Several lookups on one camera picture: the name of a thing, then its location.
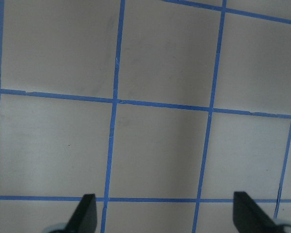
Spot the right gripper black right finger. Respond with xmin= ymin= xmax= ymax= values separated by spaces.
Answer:
xmin=233 ymin=191 xmax=277 ymax=233

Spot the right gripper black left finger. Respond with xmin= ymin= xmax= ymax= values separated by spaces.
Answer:
xmin=64 ymin=194 xmax=97 ymax=233

